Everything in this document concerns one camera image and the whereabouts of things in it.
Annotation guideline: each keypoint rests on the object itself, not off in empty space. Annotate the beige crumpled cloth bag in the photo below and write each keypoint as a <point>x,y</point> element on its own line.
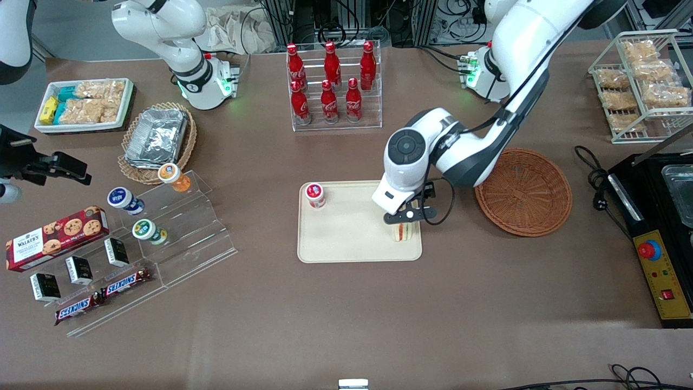
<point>233,30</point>

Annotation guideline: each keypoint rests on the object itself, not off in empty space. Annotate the stacked aluminium foil containers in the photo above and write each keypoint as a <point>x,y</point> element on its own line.
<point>157,135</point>

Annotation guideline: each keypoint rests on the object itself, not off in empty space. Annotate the yellow emergency stop box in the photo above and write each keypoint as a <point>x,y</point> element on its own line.
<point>668,303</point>

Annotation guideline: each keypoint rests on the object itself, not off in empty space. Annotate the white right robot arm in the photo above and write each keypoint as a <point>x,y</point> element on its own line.
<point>162,27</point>

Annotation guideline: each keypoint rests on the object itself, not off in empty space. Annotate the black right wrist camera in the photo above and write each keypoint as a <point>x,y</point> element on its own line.
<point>15,154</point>

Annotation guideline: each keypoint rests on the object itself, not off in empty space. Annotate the orange yogurt cup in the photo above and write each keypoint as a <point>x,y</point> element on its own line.
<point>172,176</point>

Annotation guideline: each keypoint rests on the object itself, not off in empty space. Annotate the clear acrylic stepped stand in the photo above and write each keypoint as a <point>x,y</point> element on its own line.
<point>195,233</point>

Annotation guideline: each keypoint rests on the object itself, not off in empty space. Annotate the red Walkers cookie box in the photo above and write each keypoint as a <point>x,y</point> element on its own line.
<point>54,238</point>

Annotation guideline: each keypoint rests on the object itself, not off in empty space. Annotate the black countertop appliance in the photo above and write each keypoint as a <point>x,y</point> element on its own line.
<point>649,216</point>

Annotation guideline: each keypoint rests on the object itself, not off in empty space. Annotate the white rectangular snack bin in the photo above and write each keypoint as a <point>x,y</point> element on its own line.
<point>127,103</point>

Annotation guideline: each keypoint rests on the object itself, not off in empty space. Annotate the yellow snack packet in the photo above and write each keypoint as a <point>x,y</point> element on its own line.
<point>48,110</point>

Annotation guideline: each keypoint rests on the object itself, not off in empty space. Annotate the triangle sandwich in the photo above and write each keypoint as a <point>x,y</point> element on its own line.
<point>403,233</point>

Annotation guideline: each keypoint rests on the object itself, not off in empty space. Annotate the green yogurt cup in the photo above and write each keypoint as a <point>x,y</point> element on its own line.
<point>145,230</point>

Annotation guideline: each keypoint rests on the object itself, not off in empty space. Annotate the bagged fried snack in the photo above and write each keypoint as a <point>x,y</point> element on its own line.
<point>613,78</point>
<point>652,70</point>
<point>666,96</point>
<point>627,122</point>
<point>641,51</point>
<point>620,100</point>

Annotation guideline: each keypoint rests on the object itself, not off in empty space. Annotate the beige plastic tray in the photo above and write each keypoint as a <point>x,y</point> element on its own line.
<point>346,233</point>

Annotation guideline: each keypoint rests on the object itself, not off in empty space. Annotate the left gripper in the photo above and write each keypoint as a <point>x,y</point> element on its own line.
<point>427,190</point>

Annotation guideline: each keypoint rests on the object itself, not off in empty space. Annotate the Snickers chocolate bar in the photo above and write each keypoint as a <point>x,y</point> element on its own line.
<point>76,310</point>
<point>124,283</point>

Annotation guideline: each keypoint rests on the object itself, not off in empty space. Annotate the brown round wicker basket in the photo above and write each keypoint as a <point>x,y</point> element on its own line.
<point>525,195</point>

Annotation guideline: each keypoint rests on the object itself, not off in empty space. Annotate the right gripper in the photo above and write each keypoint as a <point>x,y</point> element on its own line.
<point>15,156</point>

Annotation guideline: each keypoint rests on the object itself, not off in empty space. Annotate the red cola bottle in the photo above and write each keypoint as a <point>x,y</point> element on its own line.
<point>332,65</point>
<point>329,104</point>
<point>300,105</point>
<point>368,65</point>
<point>353,103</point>
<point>295,65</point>

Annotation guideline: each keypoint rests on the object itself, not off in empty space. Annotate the clear rice cracker packet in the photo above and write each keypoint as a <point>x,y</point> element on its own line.
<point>100,89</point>
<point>86,111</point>

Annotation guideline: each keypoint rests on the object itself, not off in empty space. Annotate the aluminium equipment frame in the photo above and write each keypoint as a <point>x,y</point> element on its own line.
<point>308,21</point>

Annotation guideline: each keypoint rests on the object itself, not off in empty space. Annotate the steel appliance pan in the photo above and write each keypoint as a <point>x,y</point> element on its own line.
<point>679,195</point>

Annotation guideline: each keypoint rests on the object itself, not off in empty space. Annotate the red lid yogurt cup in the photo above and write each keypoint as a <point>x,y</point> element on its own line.
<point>315,194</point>

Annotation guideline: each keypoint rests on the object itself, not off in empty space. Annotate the blue yogurt cup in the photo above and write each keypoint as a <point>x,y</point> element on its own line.
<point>122,198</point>

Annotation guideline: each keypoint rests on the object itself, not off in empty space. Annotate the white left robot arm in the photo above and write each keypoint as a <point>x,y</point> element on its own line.
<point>520,43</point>

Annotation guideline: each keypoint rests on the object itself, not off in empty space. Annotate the small black box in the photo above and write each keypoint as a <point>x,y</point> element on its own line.
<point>116,252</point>
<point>45,287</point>
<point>79,270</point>

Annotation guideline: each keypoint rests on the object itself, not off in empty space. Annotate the light tan wicker basket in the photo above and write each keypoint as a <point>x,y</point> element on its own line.
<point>135,174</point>

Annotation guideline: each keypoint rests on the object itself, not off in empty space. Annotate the teal snack packet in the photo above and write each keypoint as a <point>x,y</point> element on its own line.
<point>67,93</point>
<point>59,112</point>

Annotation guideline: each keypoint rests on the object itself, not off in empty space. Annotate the clear acrylic bottle rack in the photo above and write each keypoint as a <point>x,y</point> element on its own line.
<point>373,108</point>

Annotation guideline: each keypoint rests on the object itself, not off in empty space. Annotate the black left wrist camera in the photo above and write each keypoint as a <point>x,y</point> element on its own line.
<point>427,191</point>

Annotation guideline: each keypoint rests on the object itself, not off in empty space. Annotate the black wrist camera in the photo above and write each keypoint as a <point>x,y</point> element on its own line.
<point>427,191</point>
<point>15,154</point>

